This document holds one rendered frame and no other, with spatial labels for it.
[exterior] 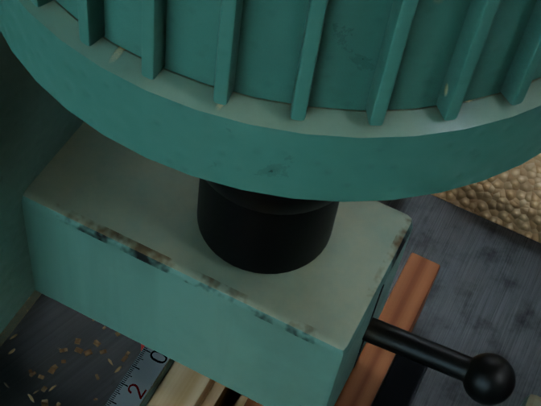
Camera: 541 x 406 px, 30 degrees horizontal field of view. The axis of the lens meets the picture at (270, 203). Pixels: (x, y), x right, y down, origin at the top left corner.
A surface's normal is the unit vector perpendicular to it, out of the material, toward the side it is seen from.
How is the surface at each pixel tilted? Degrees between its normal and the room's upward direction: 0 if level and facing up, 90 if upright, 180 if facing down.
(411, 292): 0
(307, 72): 90
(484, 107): 35
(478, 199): 68
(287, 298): 0
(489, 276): 0
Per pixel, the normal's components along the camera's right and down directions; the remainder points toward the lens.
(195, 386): 0.11, -0.60
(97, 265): -0.44, 0.69
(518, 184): -0.19, -0.11
